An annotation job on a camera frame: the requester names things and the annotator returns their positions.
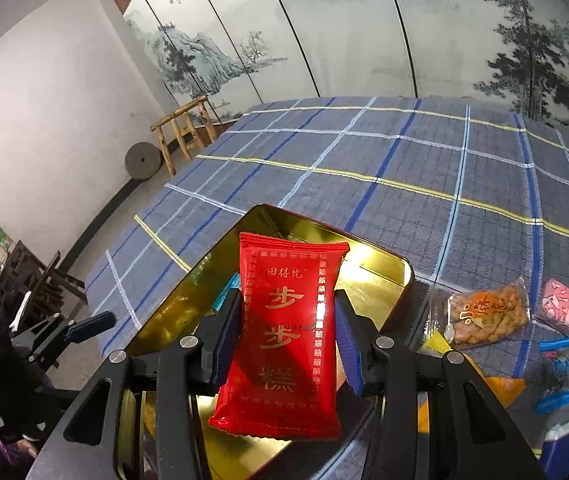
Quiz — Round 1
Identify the clear packet of orange snacks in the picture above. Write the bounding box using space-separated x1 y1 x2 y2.
423 282 531 353

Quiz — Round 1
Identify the red snack packet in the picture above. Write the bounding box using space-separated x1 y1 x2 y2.
208 232 351 442

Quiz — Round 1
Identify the dark wooden chair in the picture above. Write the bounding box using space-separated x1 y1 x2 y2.
0 240 88 322

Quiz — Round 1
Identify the orange snack packet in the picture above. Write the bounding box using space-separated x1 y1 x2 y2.
483 374 526 409

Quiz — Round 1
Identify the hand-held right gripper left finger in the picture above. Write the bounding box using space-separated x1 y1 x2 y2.
27 287 242 480

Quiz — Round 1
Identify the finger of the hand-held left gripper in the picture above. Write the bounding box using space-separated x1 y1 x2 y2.
11 311 65 367
62 311 116 344

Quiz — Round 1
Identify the blue and white snack packet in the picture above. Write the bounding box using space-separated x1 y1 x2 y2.
539 406 569 468

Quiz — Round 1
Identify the landscape painted screen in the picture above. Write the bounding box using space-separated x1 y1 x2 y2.
124 0 569 136

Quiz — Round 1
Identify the blue plaid bedsheet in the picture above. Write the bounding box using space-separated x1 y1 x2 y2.
84 96 569 480

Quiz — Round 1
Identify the wooden rack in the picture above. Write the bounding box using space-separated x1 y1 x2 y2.
151 95 218 177

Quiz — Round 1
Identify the round millstone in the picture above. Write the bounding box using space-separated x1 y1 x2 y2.
124 142 158 179

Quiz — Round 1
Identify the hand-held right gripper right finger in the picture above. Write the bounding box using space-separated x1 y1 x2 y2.
335 290 548 480

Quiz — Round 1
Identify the green printed bag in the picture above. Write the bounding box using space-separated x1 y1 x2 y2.
0 226 16 262

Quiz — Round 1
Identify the gold-lined dark red tin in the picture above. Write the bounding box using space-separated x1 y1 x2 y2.
117 203 414 480

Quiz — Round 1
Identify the blue twist-wrapped candy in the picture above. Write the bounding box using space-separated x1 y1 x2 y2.
533 335 569 416
211 273 241 312

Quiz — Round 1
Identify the pink patterned snack packet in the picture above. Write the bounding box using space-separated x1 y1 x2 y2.
539 278 569 336

